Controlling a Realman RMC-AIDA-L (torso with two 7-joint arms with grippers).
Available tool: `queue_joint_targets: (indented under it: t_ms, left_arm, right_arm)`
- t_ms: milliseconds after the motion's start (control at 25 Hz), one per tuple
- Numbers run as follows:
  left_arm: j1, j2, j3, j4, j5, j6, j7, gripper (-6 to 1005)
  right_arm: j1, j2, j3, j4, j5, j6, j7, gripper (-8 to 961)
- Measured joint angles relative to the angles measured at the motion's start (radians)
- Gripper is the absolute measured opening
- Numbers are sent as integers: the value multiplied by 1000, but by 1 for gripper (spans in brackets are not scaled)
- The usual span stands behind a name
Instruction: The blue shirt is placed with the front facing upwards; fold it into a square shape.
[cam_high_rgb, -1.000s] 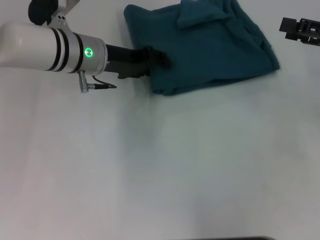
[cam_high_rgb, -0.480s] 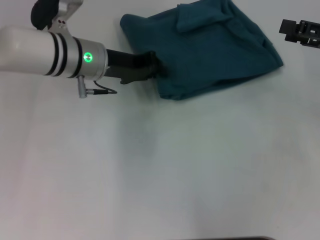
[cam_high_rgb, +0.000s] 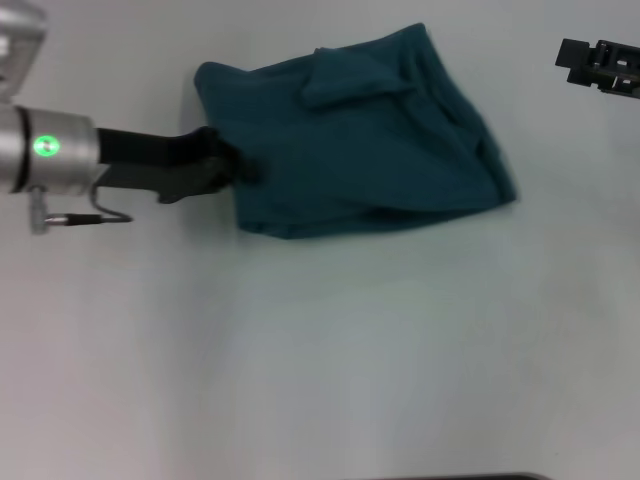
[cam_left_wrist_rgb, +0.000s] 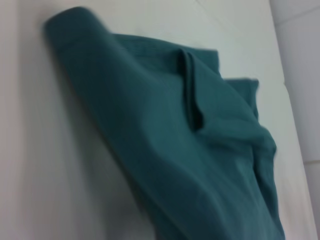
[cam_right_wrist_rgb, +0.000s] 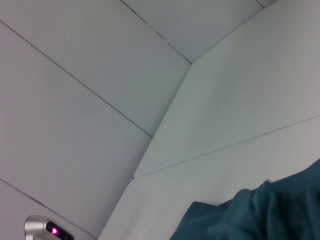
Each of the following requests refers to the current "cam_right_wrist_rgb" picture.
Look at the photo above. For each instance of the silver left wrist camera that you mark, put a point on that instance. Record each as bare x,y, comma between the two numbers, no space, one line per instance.
45,228

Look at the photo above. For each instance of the teal blue printed t-shirt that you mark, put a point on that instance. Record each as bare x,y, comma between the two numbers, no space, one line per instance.
262,212

